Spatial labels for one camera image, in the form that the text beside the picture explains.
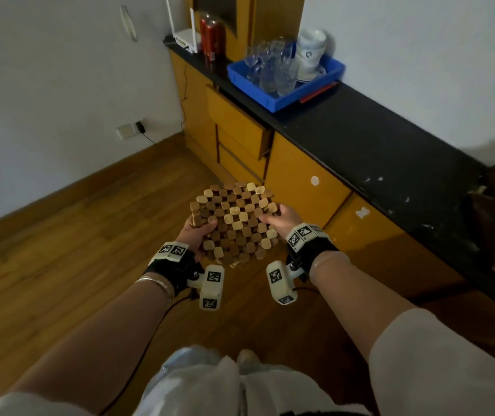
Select checkered wooden block trivet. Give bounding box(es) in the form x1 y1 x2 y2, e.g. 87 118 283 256
188 182 280 269

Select black wrist strap with markers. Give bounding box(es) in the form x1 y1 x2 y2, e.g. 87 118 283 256
143 241 205 298
285 223 340 283

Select translucent bangle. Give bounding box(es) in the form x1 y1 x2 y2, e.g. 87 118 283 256
308 250 352 287

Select beige shoe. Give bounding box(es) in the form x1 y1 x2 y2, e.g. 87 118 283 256
236 349 262 375

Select stacked white mugs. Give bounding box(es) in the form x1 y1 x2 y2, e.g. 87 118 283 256
295 29 329 75

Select wooden baseboard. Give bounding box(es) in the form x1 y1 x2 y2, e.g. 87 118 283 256
0 133 187 257

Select red flat strip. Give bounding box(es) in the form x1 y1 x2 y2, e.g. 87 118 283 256
299 81 340 104

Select yellow wooden shelf unit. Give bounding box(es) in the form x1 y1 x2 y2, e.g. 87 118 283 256
184 0 307 62

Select white wrist camera with markers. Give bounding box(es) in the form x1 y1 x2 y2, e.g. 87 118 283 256
186 264 226 311
266 260 305 307

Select dark brown bag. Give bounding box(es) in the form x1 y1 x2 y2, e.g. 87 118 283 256
463 164 495 285

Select yellow wooden cabinet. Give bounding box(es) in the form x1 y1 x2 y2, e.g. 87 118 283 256
169 49 466 300

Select yellow wooden drawer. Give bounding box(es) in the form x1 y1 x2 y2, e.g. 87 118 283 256
205 84 274 161

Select white sleeve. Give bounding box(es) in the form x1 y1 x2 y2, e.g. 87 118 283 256
0 391 94 416
367 307 495 416

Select person's right hand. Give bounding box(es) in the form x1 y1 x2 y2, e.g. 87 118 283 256
259 204 305 240

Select white left sleeve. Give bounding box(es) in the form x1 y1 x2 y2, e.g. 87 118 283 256
0 391 94 416

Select person's left hand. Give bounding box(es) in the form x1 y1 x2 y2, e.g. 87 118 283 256
175 216 219 262

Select black power cable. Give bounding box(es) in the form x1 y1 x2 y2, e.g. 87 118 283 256
141 56 188 146

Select white trousers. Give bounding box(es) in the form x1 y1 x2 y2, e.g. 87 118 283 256
134 345 375 416

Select white oval wall hook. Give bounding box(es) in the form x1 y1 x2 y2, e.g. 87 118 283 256
119 4 139 43

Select person's right forearm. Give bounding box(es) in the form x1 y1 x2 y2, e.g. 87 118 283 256
309 252 418 361

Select person's left forearm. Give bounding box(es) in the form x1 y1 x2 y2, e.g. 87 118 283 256
8 279 175 407

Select blue plastic tray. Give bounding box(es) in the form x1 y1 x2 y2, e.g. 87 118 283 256
226 53 346 114

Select red drink can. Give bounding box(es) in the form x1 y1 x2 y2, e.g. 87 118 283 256
204 19 227 61
199 13 214 55

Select white wall socket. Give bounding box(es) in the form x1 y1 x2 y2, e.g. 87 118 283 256
115 120 145 142

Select silver bracelet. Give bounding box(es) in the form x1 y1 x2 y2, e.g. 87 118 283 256
134 274 176 303

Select black stone countertop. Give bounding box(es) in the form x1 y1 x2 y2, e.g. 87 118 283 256
163 35 495 322

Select white right sleeve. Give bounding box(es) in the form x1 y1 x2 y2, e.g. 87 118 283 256
367 307 495 416

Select white router with antennas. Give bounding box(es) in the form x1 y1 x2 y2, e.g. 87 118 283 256
164 0 200 55

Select cluster of clear drinking glasses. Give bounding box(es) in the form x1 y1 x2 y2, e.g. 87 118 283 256
243 38 300 98

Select black camera cable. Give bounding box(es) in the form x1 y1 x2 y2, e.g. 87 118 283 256
99 292 197 416

